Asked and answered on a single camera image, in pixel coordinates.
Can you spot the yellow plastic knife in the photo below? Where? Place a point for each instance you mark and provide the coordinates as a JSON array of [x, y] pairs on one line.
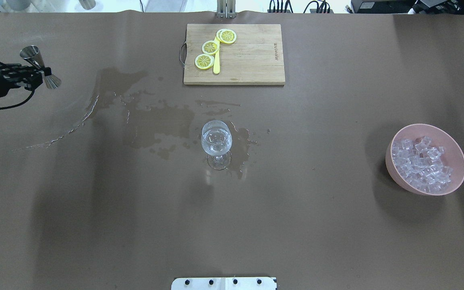
[[216, 66]]

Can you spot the lemon slice top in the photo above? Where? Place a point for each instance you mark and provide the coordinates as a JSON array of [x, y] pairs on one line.
[[226, 36]]

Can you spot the pile of ice cubes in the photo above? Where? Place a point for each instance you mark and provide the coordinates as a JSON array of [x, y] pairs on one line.
[[421, 165]]

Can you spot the wooden cutting board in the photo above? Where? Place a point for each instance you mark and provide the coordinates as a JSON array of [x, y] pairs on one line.
[[255, 58]]

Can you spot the pink bowl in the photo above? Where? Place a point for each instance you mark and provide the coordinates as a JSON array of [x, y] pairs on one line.
[[453, 157]]

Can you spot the steel double jigger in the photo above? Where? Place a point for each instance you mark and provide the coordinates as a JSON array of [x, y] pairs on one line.
[[33, 56]]

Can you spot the lemon slice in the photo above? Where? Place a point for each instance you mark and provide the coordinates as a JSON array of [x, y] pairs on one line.
[[226, 36], [210, 47], [204, 61]]

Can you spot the lemon slice middle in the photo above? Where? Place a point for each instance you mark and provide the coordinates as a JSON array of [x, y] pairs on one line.
[[210, 47]]

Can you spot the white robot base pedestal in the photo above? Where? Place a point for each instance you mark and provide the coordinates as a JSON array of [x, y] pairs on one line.
[[225, 283]]

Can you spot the clear wine glass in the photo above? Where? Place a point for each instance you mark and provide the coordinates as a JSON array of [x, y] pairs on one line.
[[216, 141]]

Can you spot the aluminium frame post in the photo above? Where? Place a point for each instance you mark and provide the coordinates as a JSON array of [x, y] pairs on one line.
[[226, 9]]

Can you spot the lemon slice lower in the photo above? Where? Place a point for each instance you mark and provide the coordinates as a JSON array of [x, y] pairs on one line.
[[204, 61]]

